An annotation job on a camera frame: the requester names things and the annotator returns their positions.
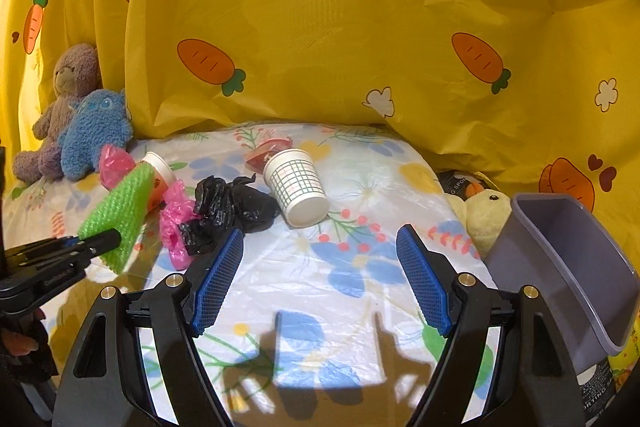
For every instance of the yellow duck plush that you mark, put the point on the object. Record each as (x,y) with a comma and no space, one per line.
(483,215)

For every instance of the white green-grid paper cup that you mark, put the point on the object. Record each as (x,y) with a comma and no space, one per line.
(296,186)

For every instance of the purple teddy bear plush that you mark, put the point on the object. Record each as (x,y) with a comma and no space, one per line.
(76,75)

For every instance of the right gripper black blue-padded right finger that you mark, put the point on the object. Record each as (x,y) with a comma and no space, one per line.
(534,382)

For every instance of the yellow carrot print curtain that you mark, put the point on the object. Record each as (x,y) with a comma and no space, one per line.
(515,89)

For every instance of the red snack wrapper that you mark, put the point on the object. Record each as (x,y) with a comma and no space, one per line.
(256,160)

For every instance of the orange fruit print paper cup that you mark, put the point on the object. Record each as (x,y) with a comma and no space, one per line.
(163,178)

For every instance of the blue fuzzy monster plush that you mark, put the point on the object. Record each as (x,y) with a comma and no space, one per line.
(101,118)

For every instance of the floral plastic-covered bed sheet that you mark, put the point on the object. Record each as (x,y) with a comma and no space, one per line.
(320,327)

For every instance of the grey plastic trash bin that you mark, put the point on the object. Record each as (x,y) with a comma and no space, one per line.
(551,241)

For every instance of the yellow tissue box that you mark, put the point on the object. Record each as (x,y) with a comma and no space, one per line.
(623,363)

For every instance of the crumpled pink plastic bag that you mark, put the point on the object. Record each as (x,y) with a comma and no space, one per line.
(178,209)

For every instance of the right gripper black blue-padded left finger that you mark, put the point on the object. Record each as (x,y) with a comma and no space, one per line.
(104,382)

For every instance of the black crumpled plastic bag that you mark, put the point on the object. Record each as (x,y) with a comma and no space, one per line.
(221,206)

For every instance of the green bubble wrap piece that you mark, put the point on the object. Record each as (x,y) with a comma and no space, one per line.
(123,210)

